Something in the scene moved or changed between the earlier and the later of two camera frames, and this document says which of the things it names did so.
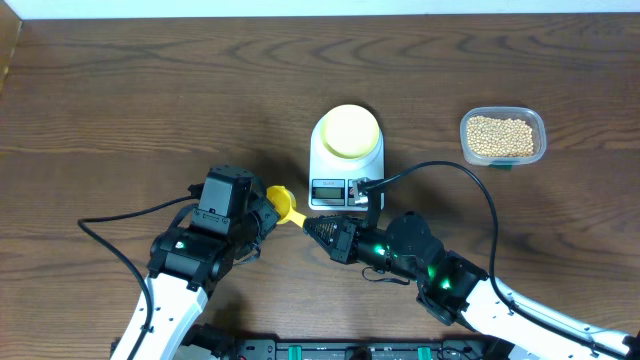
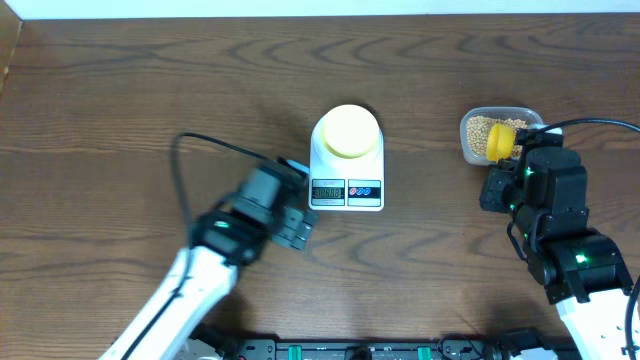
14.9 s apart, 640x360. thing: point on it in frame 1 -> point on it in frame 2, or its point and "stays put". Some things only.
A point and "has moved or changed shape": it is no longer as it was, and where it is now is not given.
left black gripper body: [261, 219] -> [293, 229]
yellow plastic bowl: [349, 131] stays put
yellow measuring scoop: [284, 203] has moved or changed shape
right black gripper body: [362, 245] -> [499, 191]
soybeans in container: [499, 137] stays put
